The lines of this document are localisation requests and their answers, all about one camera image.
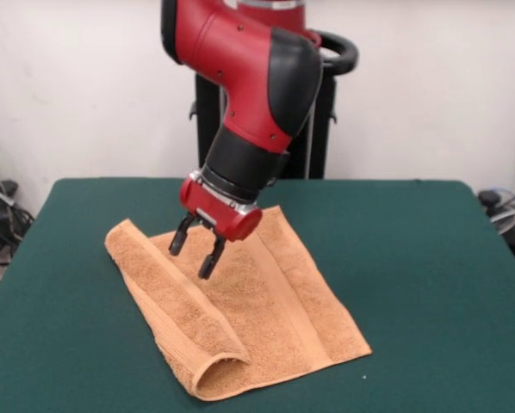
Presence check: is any dark green table cloth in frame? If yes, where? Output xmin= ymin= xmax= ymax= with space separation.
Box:
xmin=0 ymin=178 xmax=515 ymax=413

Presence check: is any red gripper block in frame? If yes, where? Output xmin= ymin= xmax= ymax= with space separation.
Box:
xmin=168 ymin=171 xmax=264 ymax=280

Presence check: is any tan terry towel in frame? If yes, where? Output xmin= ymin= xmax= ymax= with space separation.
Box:
xmin=104 ymin=205 xmax=374 ymax=404

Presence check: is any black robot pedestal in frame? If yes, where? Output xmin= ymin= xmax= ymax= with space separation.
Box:
xmin=187 ymin=28 xmax=360 ymax=180

